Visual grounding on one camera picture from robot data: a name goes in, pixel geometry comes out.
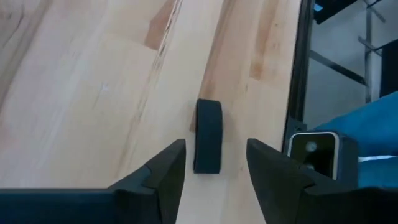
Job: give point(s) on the wide black rubber band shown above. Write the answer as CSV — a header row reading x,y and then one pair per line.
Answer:
x,y
207,137

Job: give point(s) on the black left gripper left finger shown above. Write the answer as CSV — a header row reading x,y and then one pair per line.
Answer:
x,y
93,208

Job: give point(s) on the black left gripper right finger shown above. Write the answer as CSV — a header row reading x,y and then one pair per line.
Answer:
x,y
311,208

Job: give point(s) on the black aluminium table frame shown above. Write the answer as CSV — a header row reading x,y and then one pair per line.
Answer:
x,y
300,77

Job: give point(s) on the black table-level camera box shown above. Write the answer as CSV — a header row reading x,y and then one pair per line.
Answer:
x,y
314,155

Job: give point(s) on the blue fabric seat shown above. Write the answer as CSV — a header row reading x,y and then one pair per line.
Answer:
x,y
379,124

